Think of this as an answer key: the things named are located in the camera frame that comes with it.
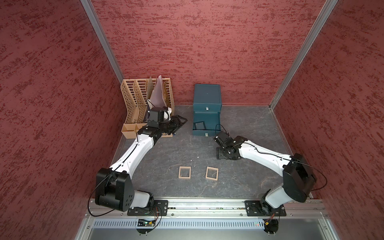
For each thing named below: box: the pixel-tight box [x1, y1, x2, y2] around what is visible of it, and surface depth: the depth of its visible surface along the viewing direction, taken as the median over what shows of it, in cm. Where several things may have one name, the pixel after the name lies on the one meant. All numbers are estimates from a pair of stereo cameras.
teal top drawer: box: [193, 103, 222, 112], surface depth 95 cm
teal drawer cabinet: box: [193, 84, 222, 122], surface depth 107 cm
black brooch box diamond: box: [192, 121, 206, 131], surface depth 101 cm
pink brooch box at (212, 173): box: [205, 166, 219, 181], surface depth 87 cm
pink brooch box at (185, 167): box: [178, 166, 192, 179], surface depth 87 cm
